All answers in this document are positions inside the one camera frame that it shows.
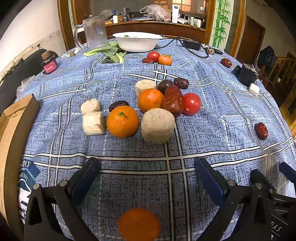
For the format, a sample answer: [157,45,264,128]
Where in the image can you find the wooden railing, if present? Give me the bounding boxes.
[264,52,296,116]

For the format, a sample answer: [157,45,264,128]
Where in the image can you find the clear plastic wrapper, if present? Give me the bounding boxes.
[16,78,33,93]

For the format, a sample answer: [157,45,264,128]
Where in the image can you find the blue plaid tablecloth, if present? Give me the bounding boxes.
[15,38,296,241]

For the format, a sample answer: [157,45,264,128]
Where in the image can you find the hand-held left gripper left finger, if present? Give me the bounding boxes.
[24,157,101,241]

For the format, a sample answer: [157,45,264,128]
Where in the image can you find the black sofa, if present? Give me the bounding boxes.
[0,49,59,114]

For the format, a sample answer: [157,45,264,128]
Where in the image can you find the cardboard box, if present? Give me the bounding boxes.
[0,94,41,223]

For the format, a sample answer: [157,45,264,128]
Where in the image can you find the bamboo wall sticker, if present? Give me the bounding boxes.
[211,0,232,47]

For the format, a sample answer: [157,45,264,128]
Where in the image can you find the black bag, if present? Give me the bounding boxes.
[257,46,278,75]

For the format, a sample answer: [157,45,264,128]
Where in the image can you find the white boxes on counter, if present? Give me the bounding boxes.
[187,17,201,29]

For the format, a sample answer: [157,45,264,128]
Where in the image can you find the wooden door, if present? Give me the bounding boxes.
[236,16,266,64]

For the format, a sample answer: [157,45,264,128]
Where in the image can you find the large red date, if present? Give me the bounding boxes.
[161,85,184,118]

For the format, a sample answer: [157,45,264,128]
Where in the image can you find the white and blue carton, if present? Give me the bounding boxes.
[171,5,182,24]

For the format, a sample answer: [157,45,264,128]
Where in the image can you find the black pouch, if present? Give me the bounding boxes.
[232,64,258,87]

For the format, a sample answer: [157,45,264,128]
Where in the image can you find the dark purple plum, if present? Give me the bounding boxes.
[157,79,174,94]

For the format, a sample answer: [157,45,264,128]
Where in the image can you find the wooden counter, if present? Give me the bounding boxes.
[105,20,206,40]

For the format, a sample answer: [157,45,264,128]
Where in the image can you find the dark jar with pink label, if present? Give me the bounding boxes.
[41,50,58,75]

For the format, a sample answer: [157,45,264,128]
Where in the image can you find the green bok choy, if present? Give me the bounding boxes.
[101,50,127,64]
[83,42,121,57]

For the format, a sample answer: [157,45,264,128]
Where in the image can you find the small white box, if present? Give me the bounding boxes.
[248,83,260,96]

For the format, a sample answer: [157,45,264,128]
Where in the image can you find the clear plastic pitcher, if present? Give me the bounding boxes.
[73,14,109,49]

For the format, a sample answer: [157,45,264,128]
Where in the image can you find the small beige cake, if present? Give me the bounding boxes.
[83,111,105,136]
[135,80,157,96]
[81,99,101,114]

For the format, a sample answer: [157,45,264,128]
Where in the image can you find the large round beige cake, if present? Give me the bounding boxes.
[141,108,175,144]

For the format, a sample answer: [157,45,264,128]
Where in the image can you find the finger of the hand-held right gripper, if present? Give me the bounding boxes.
[250,169,278,197]
[279,162,296,200]

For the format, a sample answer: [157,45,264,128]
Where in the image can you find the black power adapter with cable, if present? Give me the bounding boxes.
[153,36,209,58]

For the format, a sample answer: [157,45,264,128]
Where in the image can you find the dark brown date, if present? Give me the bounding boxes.
[109,100,129,112]

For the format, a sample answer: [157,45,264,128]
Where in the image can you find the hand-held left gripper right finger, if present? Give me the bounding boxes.
[195,157,273,241]

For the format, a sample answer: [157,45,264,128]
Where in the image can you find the pink plastic bag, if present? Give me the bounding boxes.
[140,4,171,22]

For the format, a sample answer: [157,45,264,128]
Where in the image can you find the white bowl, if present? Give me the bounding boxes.
[112,32,164,52]

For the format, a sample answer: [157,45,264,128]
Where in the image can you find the red tomato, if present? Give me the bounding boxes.
[182,92,202,116]
[147,51,160,62]

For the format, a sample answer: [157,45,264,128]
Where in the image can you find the orange mandarin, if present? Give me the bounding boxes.
[158,54,173,66]
[106,105,140,138]
[138,88,164,113]
[118,208,161,240]

